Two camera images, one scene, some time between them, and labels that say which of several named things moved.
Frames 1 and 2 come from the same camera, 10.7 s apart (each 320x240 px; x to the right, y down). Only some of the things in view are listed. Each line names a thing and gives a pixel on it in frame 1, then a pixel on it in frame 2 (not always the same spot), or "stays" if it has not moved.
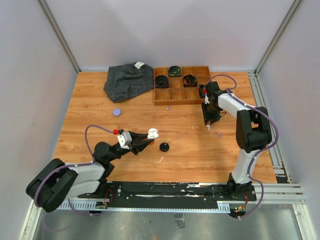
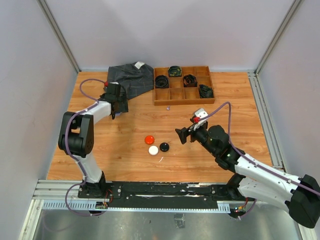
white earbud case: x=153 y=134 -> x=153 y=150
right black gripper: x=208 y=117 -> x=185 y=132
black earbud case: x=164 y=147 stays
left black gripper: x=135 y=146 -> x=123 y=107
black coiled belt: x=190 y=81 stays
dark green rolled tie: x=201 y=94 stays
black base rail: x=170 y=196 stays
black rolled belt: x=161 y=81 stays
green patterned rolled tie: x=175 y=71 stays
